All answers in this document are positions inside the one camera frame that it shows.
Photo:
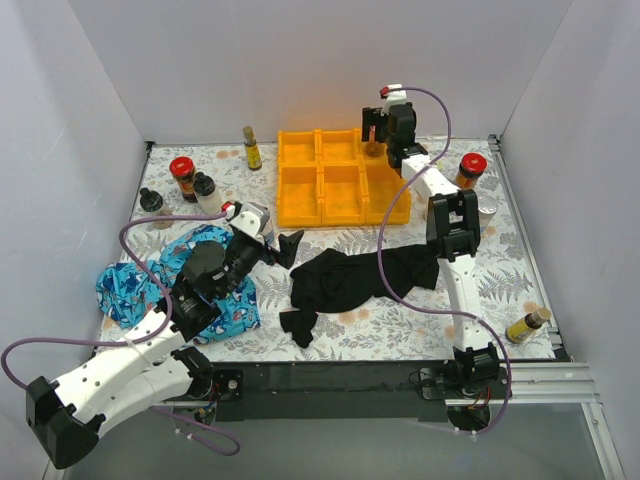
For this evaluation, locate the orange six-compartment bin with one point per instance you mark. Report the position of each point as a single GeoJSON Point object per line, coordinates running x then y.
{"type": "Point", "coordinates": [326, 180]}

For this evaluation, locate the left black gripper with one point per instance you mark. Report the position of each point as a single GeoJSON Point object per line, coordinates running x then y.
{"type": "Point", "coordinates": [270, 245]}

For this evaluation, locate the lying yellow-label bottle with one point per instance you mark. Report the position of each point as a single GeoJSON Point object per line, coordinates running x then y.
{"type": "Point", "coordinates": [527, 326]}

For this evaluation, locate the black-cap white bottle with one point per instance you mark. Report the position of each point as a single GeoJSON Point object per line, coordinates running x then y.
{"type": "Point", "coordinates": [207, 194]}

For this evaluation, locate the black cloth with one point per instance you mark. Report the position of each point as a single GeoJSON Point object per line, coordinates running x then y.
{"type": "Point", "coordinates": [334, 282]}

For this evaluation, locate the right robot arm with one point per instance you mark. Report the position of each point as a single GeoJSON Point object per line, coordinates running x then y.
{"type": "Point", "coordinates": [452, 236]}

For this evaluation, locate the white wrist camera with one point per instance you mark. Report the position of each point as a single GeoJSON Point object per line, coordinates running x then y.
{"type": "Point", "coordinates": [251, 220]}
{"type": "Point", "coordinates": [392, 95]}

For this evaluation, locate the left red-lid sauce jar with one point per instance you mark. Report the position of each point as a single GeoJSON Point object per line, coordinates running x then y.
{"type": "Point", "coordinates": [183, 171]}

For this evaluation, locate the right red-lid sauce jar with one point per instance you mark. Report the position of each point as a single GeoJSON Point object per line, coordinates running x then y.
{"type": "Point", "coordinates": [471, 167]}

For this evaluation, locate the blue-label spice jar right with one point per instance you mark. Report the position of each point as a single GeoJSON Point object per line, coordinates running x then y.
{"type": "Point", "coordinates": [487, 209]}

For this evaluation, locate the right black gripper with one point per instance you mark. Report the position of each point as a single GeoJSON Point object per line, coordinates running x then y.
{"type": "Point", "coordinates": [373, 118]}

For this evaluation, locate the small black-cap bottle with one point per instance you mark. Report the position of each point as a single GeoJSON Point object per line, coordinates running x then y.
{"type": "Point", "coordinates": [153, 204]}

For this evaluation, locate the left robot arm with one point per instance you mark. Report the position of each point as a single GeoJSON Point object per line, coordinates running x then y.
{"type": "Point", "coordinates": [205, 294]}

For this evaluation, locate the blue shark-print cloth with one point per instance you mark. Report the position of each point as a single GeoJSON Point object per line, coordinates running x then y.
{"type": "Point", "coordinates": [125, 293]}

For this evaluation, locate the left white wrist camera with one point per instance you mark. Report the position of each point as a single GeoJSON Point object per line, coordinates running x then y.
{"type": "Point", "coordinates": [251, 220]}

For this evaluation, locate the small yellow-label sauce bottle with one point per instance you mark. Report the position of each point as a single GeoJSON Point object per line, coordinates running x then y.
{"type": "Point", "coordinates": [251, 148]}

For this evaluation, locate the pink-lid spice shaker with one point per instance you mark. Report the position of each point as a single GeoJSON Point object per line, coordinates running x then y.
{"type": "Point", "coordinates": [372, 148]}

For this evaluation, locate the red-lid sauce jar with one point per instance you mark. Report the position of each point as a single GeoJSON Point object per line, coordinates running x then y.
{"type": "Point", "coordinates": [183, 171]}
{"type": "Point", "coordinates": [471, 167]}

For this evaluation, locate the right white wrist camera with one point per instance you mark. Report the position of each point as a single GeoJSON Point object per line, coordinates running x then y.
{"type": "Point", "coordinates": [392, 95]}

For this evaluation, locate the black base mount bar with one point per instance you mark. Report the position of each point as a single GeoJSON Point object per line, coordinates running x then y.
{"type": "Point", "coordinates": [343, 390]}

